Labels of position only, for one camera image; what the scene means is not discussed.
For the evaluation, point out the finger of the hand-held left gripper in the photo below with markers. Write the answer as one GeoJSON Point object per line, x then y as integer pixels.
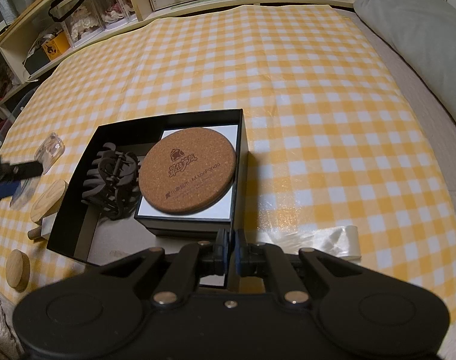
{"type": "Point", "coordinates": [1, 192]}
{"type": "Point", "coordinates": [25, 168]}

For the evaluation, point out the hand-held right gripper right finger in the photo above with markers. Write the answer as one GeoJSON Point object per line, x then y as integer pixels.
{"type": "Point", "coordinates": [240, 249]}

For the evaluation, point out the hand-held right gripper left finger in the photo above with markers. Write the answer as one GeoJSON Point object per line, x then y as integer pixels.
{"type": "Point", "coordinates": [223, 247]}

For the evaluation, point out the round wooden lid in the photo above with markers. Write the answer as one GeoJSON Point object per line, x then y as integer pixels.
{"type": "Point", "coordinates": [17, 270]}
{"type": "Point", "coordinates": [46, 204]}

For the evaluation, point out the white box with black edge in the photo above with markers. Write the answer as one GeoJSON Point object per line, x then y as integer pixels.
{"type": "Point", "coordinates": [224, 197]}

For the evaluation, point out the small white box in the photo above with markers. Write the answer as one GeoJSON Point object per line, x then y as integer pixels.
{"type": "Point", "coordinates": [47, 228]}

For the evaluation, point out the round cork coaster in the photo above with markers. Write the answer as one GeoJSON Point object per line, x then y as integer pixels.
{"type": "Point", "coordinates": [186, 172]}

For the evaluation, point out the dark brown hair claw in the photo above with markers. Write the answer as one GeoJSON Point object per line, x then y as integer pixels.
{"type": "Point", "coordinates": [108, 183]}

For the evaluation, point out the dark storage box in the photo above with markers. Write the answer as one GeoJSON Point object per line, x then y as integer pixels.
{"type": "Point", "coordinates": [36, 63]}

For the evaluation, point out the yellow box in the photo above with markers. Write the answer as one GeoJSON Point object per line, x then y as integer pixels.
{"type": "Point", "coordinates": [55, 47]}

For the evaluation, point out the clear doll display case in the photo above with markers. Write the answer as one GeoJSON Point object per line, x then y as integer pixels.
{"type": "Point", "coordinates": [115, 11]}
{"type": "Point", "coordinates": [81, 26]}

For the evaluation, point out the yellow checked cloth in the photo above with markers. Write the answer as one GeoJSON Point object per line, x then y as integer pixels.
{"type": "Point", "coordinates": [288, 101]}

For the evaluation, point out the black headband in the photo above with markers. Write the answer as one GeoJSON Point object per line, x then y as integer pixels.
{"type": "Point", "coordinates": [52, 12]}

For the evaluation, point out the grey pillow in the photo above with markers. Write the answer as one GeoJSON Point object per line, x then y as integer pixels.
{"type": "Point", "coordinates": [412, 33]}

